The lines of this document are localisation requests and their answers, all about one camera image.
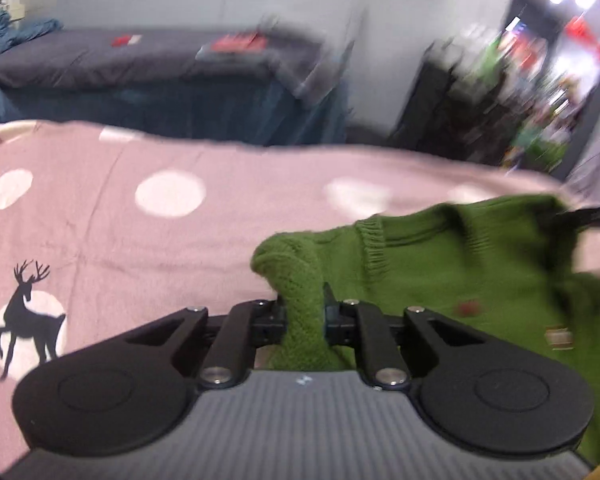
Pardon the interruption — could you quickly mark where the green knitted sweater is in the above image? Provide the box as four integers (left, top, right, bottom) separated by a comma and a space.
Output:
251, 195, 600, 462

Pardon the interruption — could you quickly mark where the pink polka dot bedsheet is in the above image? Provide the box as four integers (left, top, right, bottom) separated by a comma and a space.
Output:
0, 122, 600, 470

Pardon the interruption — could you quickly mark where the dark grey treatment bed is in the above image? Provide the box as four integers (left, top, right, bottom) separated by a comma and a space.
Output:
0, 26, 348, 146

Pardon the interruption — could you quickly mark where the red item on bed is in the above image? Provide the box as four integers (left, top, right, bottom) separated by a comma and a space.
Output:
211, 32, 268, 54

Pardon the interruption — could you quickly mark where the black framed doorway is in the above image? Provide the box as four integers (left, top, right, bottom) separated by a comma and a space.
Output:
507, 0, 600, 181

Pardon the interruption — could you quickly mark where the blue crumpled cloth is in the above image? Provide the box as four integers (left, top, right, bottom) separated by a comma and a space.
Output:
0, 9, 64, 55

